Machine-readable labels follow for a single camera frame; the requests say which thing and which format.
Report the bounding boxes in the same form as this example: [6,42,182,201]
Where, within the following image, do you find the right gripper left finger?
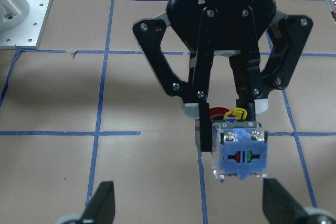
[56,180,116,223]

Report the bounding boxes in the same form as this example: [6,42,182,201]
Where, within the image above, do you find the red emergency stop button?
[195,107,268,182]

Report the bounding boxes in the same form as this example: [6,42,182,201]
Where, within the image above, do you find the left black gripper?
[132,0,313,152]

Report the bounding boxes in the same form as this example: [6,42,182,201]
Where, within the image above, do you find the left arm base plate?
[1,0,53,49]

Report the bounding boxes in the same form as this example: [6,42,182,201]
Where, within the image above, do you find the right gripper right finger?
[262,178,335,223]

